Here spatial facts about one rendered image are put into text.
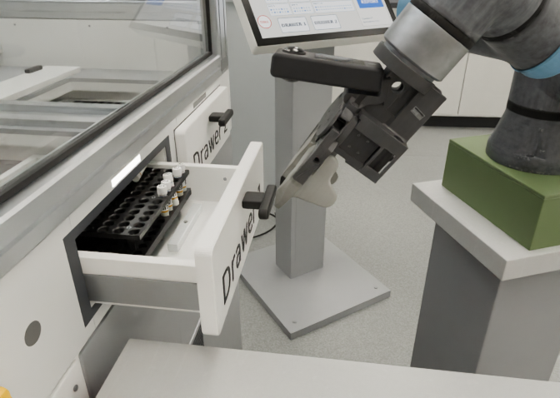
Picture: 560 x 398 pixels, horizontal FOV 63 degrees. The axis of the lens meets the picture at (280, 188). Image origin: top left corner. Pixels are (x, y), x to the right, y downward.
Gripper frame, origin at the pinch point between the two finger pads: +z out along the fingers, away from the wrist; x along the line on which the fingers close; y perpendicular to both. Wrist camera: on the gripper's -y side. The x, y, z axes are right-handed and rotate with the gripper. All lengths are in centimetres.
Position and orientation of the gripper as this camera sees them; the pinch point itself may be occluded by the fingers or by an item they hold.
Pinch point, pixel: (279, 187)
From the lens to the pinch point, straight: 54.9
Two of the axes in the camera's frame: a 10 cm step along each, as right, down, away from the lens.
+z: -5.7, 7.0, 4.4
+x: 1.3, -4.5, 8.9
